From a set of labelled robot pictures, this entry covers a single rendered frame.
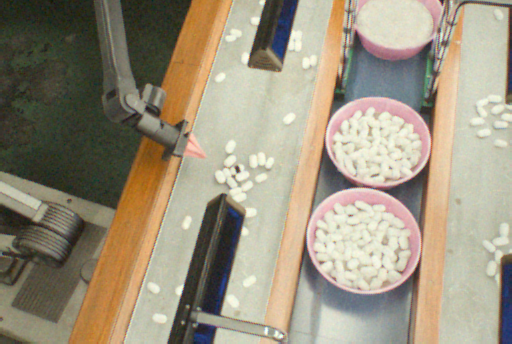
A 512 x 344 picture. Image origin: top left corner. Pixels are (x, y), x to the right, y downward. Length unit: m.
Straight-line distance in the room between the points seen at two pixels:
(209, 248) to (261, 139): 0.60
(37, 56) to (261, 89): 1.47
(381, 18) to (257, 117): 0.50
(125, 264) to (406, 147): 0.77
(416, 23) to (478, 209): 0.61
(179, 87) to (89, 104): 1.05
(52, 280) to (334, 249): 0.81
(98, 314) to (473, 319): 0.84
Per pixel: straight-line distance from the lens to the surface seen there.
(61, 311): 1.91
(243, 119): 1.76
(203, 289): 1.17
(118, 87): 1.55
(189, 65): 1.86
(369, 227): 1.61
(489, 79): 1.91
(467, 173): 1.73
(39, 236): 1.65
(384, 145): 1.74
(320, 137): 1.70
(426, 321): 1.53
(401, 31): 1.97
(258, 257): 1.57
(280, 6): 1.51
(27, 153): 2.77
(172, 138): 1.60
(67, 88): 2.90
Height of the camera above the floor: 2.20
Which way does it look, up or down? 59 degrees down
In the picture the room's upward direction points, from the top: 5 degrees counter-clockwise
